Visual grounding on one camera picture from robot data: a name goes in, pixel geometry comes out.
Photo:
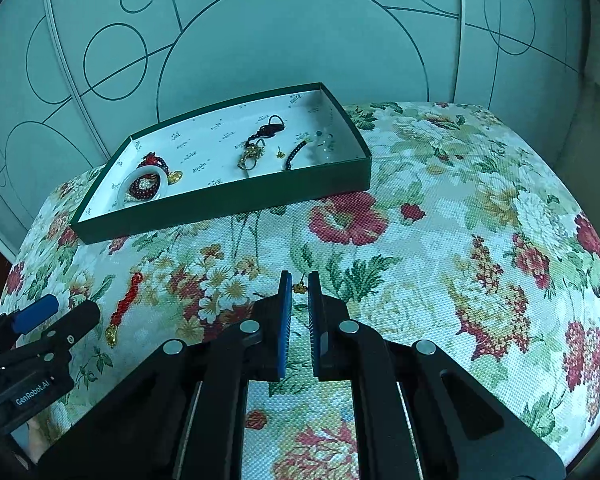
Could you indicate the wardrobe with circle-patterned doors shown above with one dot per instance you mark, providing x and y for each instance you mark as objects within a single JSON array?
[{"x": 280, "y": 35}]

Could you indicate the floral printed cloth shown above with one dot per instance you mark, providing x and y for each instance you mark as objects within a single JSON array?
[{"x": 430, "y": 260}]

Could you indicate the small gold ornament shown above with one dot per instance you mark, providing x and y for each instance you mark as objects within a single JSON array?
[{"x": 175, "y": 178}]

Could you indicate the green jewelry box tray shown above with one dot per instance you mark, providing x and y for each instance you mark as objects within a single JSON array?
[{"x": 230, "y": 200}]

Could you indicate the white jade bangle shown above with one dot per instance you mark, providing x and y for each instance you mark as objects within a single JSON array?
[{"x": 130, "y": 177}]

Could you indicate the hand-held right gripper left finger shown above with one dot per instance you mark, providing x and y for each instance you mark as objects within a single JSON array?
[{"x": 282, "y": 330}]

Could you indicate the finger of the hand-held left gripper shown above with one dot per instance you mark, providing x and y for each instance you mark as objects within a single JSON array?
[
  {"x": 77, "y": 325},
  {"x": 35, "y": 311}
]

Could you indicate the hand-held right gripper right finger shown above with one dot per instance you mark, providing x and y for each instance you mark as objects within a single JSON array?
[{"x": 319, "y": 332}]

